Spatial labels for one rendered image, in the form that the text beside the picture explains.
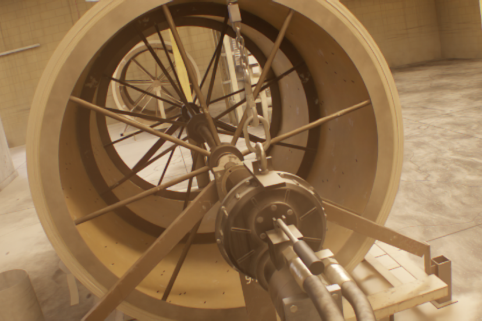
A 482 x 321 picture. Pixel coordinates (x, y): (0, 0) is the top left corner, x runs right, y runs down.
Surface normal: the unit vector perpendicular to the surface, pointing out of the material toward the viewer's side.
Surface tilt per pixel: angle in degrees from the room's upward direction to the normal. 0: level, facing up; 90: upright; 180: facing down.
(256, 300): 90
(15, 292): 90
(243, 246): 90
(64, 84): 90
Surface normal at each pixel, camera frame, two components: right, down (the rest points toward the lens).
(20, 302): 0.71, 0.04
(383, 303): -0.19, -0.95
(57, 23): 0.15, 0.21
